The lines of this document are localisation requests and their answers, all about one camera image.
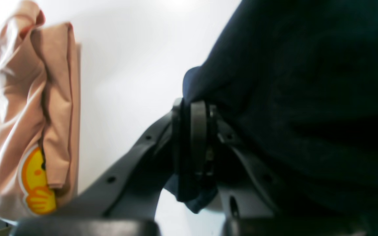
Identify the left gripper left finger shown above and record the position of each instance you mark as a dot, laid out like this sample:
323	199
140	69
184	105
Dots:
123	201

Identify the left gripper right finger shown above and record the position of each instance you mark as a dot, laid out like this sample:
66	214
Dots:
220	153

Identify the black T-shirt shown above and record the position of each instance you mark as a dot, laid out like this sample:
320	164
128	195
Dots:
298	80

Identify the beige T-shirt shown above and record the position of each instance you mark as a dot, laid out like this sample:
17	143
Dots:
39	114

